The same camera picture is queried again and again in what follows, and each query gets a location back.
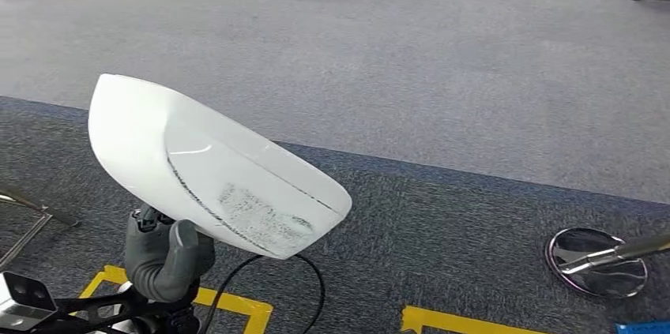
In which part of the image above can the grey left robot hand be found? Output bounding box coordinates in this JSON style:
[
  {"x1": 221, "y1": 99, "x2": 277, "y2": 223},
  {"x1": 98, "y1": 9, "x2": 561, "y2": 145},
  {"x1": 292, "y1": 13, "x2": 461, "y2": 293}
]
[{"x1": 124, "y1": 205, "x2": 216, "y2": 304}]

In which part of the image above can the white curved car body part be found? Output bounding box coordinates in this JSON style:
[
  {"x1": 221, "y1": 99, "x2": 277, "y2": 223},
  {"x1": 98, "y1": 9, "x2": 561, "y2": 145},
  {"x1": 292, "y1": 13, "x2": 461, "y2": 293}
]
[{"x1": 88, "y1": 73, "x2": 352, "y2": 261}]

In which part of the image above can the yellow floor tape square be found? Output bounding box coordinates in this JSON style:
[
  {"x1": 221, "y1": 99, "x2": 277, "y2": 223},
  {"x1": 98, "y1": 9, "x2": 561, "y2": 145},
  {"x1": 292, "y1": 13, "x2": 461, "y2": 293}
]
[{"x1": 78, "y1": 265, "x2": 274, "y2": 334}]

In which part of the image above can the chrome stanchion with round base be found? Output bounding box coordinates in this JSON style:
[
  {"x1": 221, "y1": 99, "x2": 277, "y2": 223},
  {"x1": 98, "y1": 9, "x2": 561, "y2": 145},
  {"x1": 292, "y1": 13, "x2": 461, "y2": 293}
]
[{"x1": 544, "y1": 227, "x2": 670, "y2": 300}]

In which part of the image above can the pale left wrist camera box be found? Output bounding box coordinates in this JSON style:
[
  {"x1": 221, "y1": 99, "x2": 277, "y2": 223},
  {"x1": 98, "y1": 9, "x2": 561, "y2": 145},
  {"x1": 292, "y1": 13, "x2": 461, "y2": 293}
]
[{"x1": 0, "y1": 271, "x2": 58, "y2": 332}]

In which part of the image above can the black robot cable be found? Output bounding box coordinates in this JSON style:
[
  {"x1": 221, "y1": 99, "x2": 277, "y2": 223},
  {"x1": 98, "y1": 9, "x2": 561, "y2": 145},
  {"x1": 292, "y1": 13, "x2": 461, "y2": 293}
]
[{"x1": 198, "y1": 253, "x2": 326, "y2": 334}]

